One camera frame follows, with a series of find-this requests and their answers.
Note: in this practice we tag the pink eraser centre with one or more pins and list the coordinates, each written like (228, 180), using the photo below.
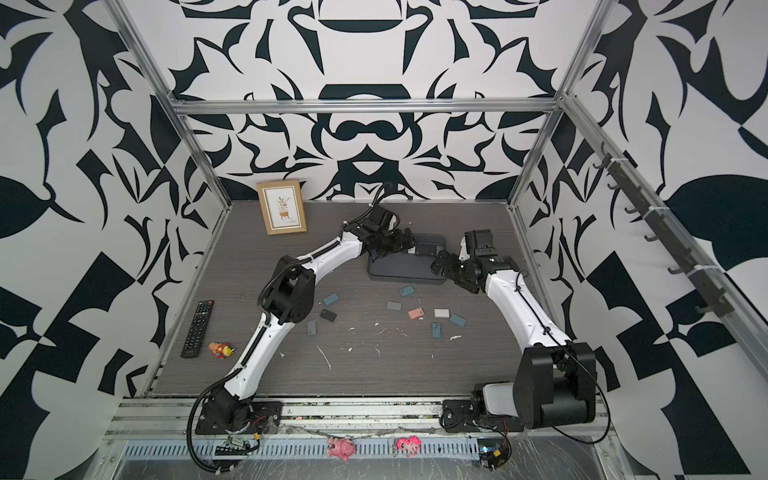
(416, 313)

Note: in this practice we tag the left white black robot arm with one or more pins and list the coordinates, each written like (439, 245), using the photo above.
(287, 299)

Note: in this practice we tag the wooden picture frame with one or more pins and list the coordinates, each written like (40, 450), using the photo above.
(282, 207)

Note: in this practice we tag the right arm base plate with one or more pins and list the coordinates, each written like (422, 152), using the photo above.
(464, 416)

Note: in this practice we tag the teal eraser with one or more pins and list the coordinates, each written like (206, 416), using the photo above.
(407, 291)

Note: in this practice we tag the black remote control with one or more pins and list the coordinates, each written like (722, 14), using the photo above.
(197, 329)

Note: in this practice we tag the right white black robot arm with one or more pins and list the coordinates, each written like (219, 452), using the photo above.
(555, 384)

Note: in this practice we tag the pink pig toy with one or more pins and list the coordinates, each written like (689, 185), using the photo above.
(340, 448)

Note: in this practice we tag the wall hook rail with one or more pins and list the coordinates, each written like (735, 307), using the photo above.
(666, 229)

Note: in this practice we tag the black eraser left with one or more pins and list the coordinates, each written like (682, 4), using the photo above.
(328, 315)

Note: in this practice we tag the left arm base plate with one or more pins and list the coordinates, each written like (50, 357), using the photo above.
(253, 417)

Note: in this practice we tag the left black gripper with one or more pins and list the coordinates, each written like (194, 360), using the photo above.
(399, 241)

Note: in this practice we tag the small red yellow toy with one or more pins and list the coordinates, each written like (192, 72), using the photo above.
(221, 350)

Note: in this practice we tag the pink clip toy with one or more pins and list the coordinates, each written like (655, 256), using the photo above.
(408, 446)

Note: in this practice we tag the dark grey storage box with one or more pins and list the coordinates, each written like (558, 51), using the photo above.
(412, 265)

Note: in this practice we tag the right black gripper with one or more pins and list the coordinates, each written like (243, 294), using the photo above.
(448, 270)

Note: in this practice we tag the blue eraser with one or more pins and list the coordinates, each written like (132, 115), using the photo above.
(436, 330)
(331, 299)

